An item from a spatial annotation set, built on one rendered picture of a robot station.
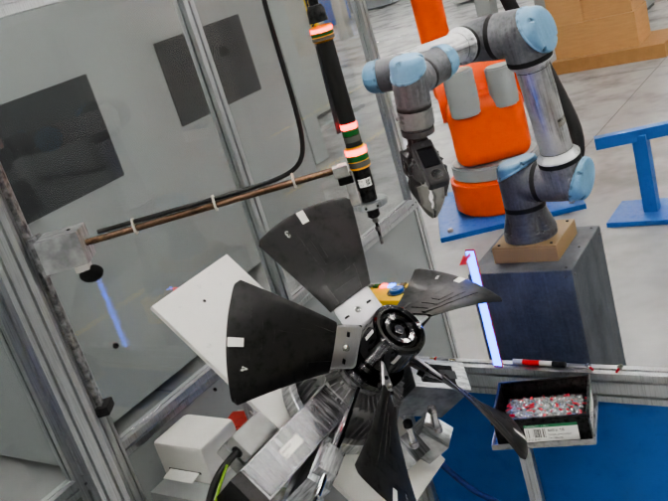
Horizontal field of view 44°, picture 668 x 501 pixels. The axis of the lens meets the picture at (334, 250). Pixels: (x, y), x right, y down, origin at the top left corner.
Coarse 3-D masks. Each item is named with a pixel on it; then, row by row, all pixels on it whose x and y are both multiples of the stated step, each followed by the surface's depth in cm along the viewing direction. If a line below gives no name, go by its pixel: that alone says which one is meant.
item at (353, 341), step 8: (344, 328) 165; (352, 328) 166; (360, 328) 166; (336, 336) 164; (344, 336) 165; (352, 336) 166; (360, 336) 167; (336, 344) 165; (344, 344) 166; (352, 344) 166; (336, 352) 165; (344, 352) 166; (352, 352) 167; (336, 360) 165; (352, 360) 167; (336, 368) 166; (344, 368) 167; (352, 368) 168
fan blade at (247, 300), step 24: (240, 288) 155; (240, 312) 154; (264, 312) 156; (288, 312) 158; (312, 312) 161; (240, 336) 153; (264, 336) 156; (288, 336) 158; (312, 336) 161; (240, 360) 153; (264, 360) 156; (288, 360) 159; (312, 360) 162; (240, 384) 153; (264, 384) 156; (288, 384) 159
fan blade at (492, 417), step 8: (448, 384) 173; (464, 392) 168; (472, 400) 167; (480, 408) 166; (488, 408) 172; (488, 416) 165; (496, 416) 171; (504, 416) 180; (496, 424) 164; (504, 424) 169; (512, 424) 176; (504, 432) 164; (512, 432) 168; (520, 432) 174; (512, 440) 164; (520, 440) 168; (520, 448) 164; (520, 456) 162
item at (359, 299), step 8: (368, 288) 174; (352, 296) 175; (360, 296) 175; (368, 296) 174; (344, 304) 175; (352, 304) 175; (360, 304) 174; (368, 304) 174; (376, 304) 173; (336, 312) 175; (344, 312) 175; (352, 312) 174; (360, 312) 174; (368, 312) 173; (344, 320) 174; (352, 320) 174; (360, 320) 173
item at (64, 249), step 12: (72, 228) 169; (84, 228) 171; (36, 240) 168; (48, 240) 166; (60, 240) 166; (72, 240) 166; (36, 252) 168; (48, 252) 166; (60, 252) 167; (72, 252) 167; (84, 252) 167; (48, 264) 167; (60, 264) 167; (72, 264) 167; (48, 276) 169
